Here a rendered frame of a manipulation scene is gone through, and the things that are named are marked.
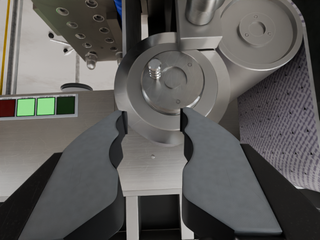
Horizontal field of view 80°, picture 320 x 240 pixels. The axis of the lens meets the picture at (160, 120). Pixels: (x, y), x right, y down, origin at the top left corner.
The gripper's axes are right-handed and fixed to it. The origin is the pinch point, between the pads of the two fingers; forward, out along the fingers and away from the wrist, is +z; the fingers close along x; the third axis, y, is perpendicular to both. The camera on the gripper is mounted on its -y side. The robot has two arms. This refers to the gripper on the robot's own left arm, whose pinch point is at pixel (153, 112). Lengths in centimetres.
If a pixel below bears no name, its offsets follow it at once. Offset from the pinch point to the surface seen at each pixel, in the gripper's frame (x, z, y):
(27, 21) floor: -128, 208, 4
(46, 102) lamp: -34, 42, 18
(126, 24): -3.7, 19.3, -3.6
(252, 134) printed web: 19.7, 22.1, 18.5
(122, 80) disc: -4.2, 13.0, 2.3
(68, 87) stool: -96, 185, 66
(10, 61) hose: -58, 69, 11
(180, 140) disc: 2.8, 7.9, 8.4
